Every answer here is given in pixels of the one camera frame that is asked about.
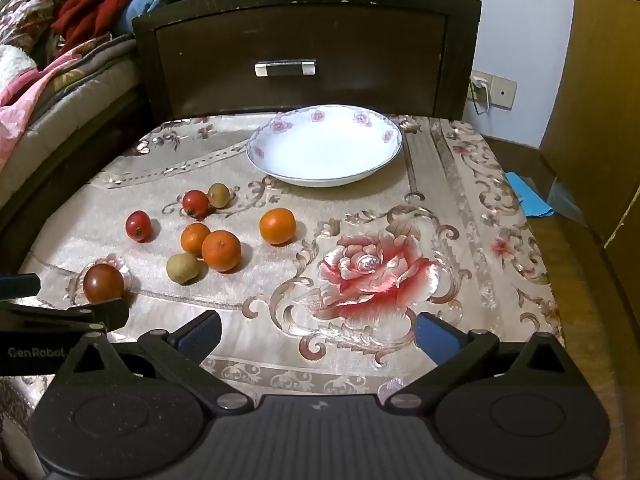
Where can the dark wooden bed frame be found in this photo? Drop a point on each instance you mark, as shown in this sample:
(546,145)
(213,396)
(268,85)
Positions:
(65,160)

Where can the blue garment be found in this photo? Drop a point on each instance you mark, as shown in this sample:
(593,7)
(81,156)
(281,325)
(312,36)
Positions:
(140,7)

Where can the white charger plug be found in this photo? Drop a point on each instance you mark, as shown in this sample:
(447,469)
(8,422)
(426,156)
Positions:
(480,81)

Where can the small green round fruit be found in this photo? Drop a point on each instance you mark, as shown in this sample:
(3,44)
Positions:
(219,195)

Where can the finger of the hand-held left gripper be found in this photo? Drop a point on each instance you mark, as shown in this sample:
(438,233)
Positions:
(20,286)
(107,312)

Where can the small orange tangerine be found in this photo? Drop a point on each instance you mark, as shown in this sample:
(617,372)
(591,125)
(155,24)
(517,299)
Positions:
(194,236)

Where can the grey-brown quilted mattress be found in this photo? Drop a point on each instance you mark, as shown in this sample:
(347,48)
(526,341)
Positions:
(80,75)

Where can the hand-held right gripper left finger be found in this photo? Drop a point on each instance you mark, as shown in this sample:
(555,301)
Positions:
(202,334)

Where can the beige wall outlet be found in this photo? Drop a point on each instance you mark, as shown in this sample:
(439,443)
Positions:
(502,92)

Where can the dark wooden nightstand drawer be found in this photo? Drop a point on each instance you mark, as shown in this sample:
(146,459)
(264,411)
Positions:
(145,60)

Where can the red cherry tomato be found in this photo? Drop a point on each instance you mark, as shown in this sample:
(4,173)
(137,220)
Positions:
(138,226)
(195,203)

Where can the yellow-green round fruit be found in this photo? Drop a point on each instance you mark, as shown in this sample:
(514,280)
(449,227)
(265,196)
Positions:
(182,268)

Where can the white floral porcelain bowl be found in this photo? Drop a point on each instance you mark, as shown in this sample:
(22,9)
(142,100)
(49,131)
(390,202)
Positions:
(325,147)

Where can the dark brownish red tomato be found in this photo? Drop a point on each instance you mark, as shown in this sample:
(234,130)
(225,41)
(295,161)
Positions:
(102,282)

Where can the brown floral bedding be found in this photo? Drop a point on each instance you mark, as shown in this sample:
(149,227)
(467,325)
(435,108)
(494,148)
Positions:
(30,7)

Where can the red garment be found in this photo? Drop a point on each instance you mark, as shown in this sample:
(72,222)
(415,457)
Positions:
(95,2)

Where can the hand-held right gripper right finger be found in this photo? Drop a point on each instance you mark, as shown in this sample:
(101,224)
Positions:
(434,337)

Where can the white fluffy blanket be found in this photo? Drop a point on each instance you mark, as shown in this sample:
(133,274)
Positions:
(12,67)

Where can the wooden wardrobe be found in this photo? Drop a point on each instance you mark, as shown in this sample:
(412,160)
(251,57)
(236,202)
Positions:
(607,90)

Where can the pink floral blanket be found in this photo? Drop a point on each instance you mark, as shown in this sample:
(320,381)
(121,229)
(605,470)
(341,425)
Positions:
(20,102)

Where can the blue cloth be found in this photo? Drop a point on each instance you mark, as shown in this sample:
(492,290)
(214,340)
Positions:
(529,195)

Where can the beige floral embroidered cloth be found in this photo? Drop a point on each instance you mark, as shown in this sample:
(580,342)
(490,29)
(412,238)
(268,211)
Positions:
(350,210)

